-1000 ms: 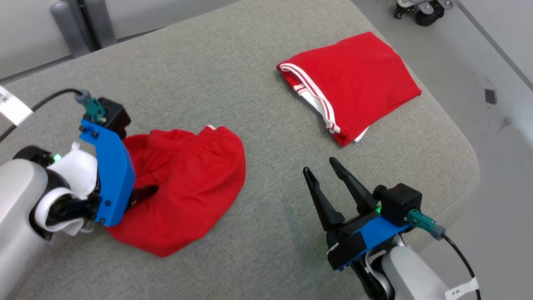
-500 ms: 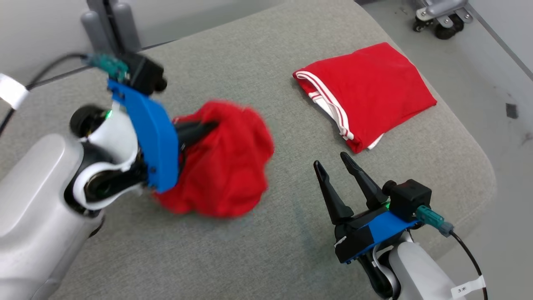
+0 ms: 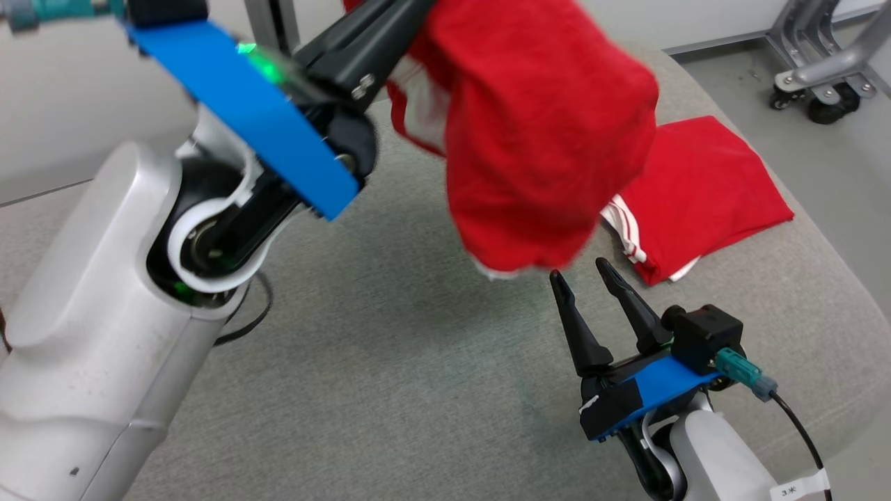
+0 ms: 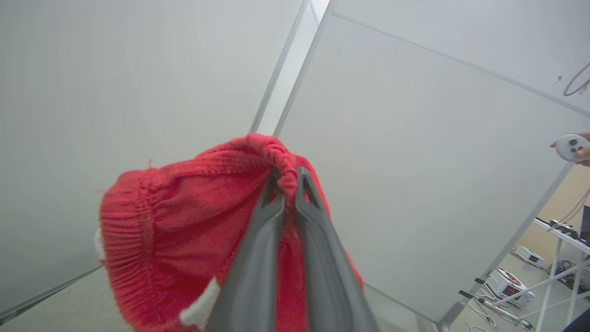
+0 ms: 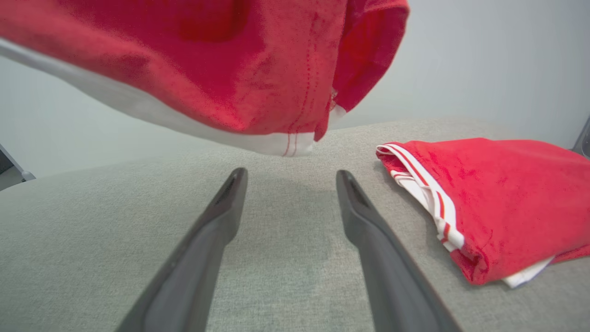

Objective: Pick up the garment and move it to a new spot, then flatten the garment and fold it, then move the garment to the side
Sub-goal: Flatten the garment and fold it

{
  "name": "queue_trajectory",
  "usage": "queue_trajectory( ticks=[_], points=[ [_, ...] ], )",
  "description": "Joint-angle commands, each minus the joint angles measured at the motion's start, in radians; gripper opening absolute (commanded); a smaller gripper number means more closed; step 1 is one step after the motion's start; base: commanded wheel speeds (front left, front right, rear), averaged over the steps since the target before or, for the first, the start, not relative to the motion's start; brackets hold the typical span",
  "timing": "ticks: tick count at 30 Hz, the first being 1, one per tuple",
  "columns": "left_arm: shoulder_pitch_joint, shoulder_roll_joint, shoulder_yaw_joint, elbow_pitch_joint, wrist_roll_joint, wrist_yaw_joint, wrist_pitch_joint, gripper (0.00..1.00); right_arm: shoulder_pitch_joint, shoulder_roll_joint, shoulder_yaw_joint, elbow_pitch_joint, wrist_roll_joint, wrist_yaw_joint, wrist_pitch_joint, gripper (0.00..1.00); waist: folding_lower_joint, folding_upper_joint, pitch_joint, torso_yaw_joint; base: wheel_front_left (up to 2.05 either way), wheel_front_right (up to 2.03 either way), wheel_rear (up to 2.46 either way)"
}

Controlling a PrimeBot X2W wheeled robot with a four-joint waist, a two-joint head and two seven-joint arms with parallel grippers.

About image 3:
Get white cable label tag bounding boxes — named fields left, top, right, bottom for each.
left=768, top=468, right=833, bottom=501

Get red shorts with white trim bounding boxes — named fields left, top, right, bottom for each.
left=345, top=0, right=660, bottom=280

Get black caster wheel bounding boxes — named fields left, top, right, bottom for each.
left=807, top=82, right=862, bottom=127

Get left camera teal connector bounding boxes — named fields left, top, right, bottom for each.
left=0, top=0, right=127, bottom=33

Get red Bulls 23 jersey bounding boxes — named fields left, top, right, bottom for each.
left=600, top=115, right=796, bottom=287

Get right camera teal connector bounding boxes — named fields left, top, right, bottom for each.
left=715, top=347, right=780, bottom=404

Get grey metal tube frame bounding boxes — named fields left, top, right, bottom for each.
left=766, top=0, right=891, bottom=112

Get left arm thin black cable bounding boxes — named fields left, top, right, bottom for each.
left=212, top=271, right=274, bottom=348

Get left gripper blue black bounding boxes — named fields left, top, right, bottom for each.
left=125, top=0, right=439, bottom=273

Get camera teal connector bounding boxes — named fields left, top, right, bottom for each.
left=0, top=0, right=127, bottom=33
left=715, top=347, right=780, bottom=404

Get grey partition post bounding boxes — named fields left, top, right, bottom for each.
left=244, top=0, right=301, bottom=56

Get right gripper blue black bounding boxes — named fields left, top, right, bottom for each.
left=549, top=257, right=725, bottom=443

